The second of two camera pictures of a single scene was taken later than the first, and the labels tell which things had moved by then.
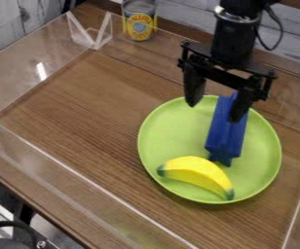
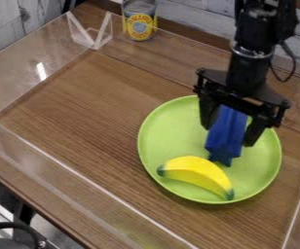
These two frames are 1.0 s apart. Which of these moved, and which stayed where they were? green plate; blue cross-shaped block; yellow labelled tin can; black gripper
Moved: black gripper
Stayed: green plate; yellow labelled tin can; blue cross-shaped block
